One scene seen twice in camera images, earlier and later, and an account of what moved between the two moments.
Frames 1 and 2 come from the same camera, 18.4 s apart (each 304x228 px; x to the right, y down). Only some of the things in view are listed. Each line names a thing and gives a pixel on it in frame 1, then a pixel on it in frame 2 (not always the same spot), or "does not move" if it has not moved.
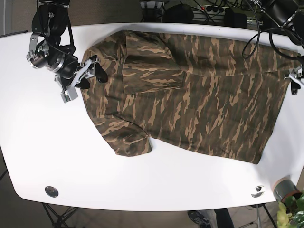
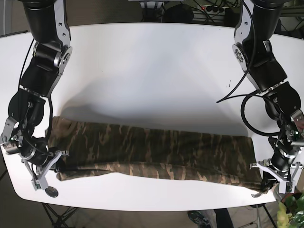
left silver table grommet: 52,191 does not move
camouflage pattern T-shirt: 213,97 → 93,149
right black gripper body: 295,74 → 281,168
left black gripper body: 72,72 → 39,162
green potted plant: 290,213 does not move
